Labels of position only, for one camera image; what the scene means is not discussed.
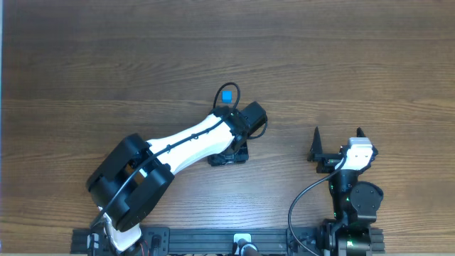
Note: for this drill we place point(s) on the mounting rail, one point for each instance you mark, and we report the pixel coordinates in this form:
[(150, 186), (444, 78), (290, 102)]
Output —
[(206, 241)]

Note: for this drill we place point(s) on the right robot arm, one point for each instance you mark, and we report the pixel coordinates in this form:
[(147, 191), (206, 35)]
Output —
[(366, 199)]

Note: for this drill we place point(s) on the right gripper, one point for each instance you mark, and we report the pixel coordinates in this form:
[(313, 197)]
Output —
[(328, 163)]

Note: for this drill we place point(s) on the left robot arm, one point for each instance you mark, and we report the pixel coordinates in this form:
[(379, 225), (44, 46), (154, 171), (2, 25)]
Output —
[(199, 142)]

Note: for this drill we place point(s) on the blue cube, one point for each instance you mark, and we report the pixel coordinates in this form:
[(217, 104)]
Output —
[(226, 96)]

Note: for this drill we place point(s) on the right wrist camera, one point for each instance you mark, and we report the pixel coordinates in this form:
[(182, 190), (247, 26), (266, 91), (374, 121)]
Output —
[(358, 153)]

